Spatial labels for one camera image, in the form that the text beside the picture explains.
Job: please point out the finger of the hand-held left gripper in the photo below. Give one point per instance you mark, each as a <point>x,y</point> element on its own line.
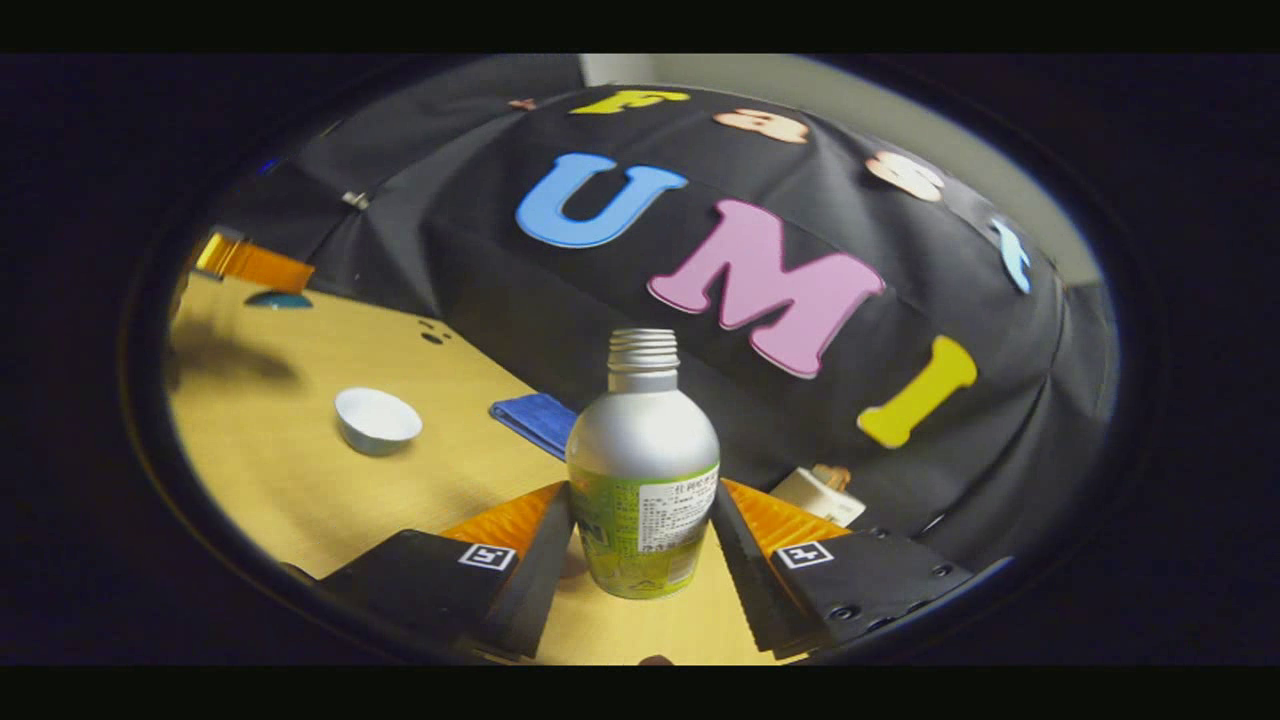
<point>265,265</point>

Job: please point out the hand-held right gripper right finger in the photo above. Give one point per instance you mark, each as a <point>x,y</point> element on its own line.
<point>760,590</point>

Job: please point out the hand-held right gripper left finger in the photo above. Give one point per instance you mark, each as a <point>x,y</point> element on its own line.
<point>525,590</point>

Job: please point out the teal teacup lid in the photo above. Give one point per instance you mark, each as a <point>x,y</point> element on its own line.
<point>278,300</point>

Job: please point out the silver green-label water bottle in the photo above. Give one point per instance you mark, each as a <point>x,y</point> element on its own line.
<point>640,440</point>

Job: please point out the white toaster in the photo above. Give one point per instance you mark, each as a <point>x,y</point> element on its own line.
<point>815,497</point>

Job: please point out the silver metal clip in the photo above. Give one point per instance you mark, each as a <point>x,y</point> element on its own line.
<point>355,199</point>

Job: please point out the brown bread slice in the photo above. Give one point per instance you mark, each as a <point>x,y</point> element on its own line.
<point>832,476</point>

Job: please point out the blue folded towel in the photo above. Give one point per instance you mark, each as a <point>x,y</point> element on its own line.
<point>540,415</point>

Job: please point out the black backdrop cloth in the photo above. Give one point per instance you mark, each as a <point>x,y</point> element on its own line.
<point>480,285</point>

